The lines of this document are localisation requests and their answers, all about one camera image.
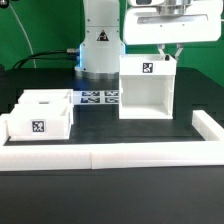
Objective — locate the white drawer tray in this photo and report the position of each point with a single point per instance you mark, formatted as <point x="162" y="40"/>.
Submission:
<point x="28" y="122"/>
<point x="46" y="96"/>

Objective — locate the white U-shaped fence frame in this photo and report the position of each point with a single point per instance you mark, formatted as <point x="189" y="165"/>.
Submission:
<point x="209" y="151"/>

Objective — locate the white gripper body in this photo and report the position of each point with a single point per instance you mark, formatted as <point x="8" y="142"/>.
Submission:
<point x="172" y="21"/>

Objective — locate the white front drawer tray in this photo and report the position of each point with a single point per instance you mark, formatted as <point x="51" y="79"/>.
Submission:
<point x="28" y="122"/>

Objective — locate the white rear drawer tray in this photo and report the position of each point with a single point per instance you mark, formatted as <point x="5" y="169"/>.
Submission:
<point x="46" y="96"/>

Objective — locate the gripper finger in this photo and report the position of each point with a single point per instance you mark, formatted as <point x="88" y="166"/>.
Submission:
<point x="161" y="48"/>
<point x="179" y="49"/>

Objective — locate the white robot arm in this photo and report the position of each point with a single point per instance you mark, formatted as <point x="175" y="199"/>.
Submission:
<point x="103" y="45"/>

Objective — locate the white fiducial marker sheet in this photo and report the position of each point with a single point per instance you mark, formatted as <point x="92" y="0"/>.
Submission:
<point x="96" y="97"/>

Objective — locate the white drawer cabinet box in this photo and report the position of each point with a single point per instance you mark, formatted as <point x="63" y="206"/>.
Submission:
<point x="146" y="86"/>

